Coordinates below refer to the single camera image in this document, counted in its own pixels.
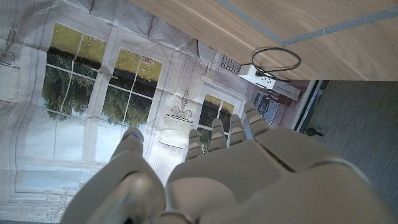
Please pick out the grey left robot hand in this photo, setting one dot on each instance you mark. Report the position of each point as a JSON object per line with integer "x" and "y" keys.
{"x": 255, "y": 180}

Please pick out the white power strip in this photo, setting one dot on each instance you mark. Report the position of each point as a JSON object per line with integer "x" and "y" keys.
{"x": 258, "y": 77}

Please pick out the printed window backdrop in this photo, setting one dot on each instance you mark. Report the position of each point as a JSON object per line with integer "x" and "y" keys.
{"x": 93, "y": 93}

